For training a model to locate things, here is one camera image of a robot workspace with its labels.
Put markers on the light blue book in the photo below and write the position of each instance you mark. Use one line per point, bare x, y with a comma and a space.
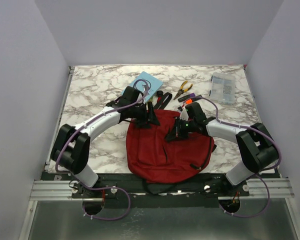
143, 80

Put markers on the orange highlighter marker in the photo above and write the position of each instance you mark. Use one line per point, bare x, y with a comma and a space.
192, 100

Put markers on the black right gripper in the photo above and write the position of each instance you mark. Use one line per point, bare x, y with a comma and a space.
176, 132

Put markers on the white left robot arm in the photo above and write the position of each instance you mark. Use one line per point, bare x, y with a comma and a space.
72, 145

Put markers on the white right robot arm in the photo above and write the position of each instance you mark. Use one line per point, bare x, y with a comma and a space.
256, 146

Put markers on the clear plastic organizer box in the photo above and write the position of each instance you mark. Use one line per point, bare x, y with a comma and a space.
222, 88

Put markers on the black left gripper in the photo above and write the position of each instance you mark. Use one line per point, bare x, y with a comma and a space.
149, 118

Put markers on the red student backpack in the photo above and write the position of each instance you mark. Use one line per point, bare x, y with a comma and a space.
156, 161

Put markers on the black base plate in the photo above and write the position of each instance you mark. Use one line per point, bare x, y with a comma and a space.
124, 200

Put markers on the aluminium mounting rail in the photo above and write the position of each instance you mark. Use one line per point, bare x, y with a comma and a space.
49, 190

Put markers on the purple highlighter marker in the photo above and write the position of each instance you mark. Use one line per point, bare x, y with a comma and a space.
186, 97

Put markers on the yellow handled pliers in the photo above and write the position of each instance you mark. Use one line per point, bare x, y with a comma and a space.
182, 90

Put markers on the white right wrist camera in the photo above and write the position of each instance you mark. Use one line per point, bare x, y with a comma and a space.
183, 114

